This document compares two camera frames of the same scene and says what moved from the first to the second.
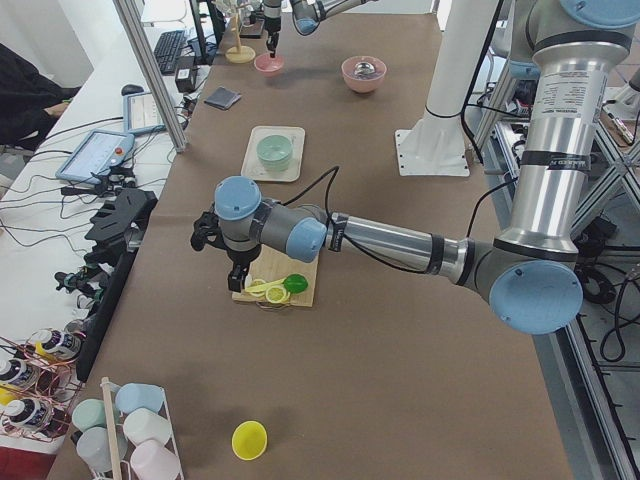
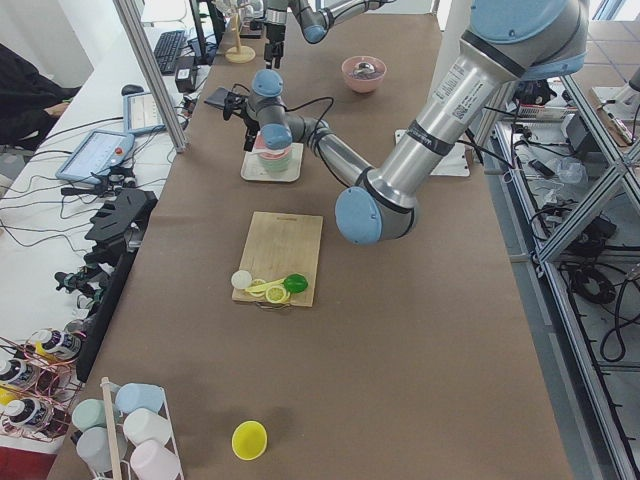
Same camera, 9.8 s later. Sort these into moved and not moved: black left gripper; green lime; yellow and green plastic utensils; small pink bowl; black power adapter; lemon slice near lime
Moved: small pink bowl; black left gripper
Not moved: lemon slice near lime; black power adapter; yellow and green plastic utensils; green lime
